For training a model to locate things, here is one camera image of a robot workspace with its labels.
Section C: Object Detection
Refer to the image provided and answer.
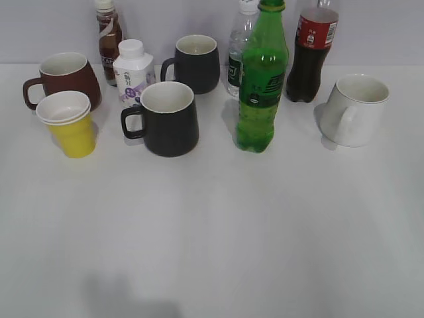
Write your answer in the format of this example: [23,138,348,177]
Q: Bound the clear water bottle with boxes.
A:
[227,0,259,98]

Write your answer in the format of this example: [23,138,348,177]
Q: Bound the dark red ceramic mug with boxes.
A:
[23,52,101,111]

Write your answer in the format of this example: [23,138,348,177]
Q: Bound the cola bottle red label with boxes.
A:
[286,1,340,103]

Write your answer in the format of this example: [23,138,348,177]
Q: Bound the white milk carton bottle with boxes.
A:
[113,39,156,108]

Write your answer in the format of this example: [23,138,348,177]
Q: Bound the green soda bottle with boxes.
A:
[237,0,289,153]

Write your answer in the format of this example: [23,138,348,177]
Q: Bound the black mug rear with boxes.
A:
[160,34,221,95]

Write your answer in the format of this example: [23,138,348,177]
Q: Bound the white ceramic mug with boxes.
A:
[319,74,390,148]

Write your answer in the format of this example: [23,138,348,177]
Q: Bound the brown coffee drink bottle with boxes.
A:
[95,0,123,86]

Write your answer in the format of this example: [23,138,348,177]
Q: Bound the yellow paper cup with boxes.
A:
[35,91,95,158]

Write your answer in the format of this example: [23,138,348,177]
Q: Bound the black mug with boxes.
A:
[160,34,221,95]
[120,81,199,158]

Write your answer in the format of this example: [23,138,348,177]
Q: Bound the black mug front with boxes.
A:
[120,81,199,158]

